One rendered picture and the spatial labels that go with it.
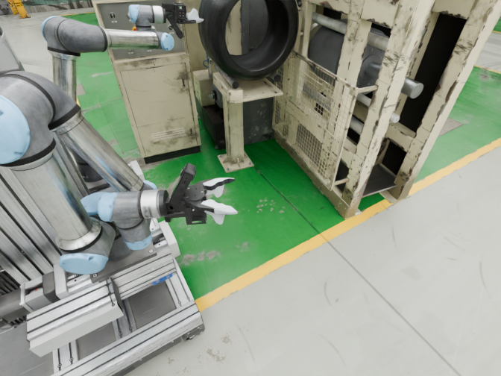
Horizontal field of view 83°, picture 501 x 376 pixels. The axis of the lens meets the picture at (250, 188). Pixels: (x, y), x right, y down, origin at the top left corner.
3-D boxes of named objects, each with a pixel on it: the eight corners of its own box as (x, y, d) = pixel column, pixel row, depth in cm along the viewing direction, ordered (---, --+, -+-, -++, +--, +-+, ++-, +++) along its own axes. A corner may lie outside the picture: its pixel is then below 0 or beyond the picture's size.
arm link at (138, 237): (156, 222, 90) (148, 198, 83) (150, 251, 82) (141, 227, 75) (132, 224, 90) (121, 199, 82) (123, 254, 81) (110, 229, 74)
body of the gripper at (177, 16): (187, 5, 140) (162, 4, 136) (188, 25, 146) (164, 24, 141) (184, 3, 145) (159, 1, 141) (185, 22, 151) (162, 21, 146)
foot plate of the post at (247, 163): (217, 157, 267) (217, 153, 265) (243, 150, 275) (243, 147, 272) (226, 173, 249) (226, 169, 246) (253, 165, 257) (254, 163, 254)
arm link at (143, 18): (130, 23, 142) (127, 3, 137) (153, 24, 146) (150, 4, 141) (131, 25, 136) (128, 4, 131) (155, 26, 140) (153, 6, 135)
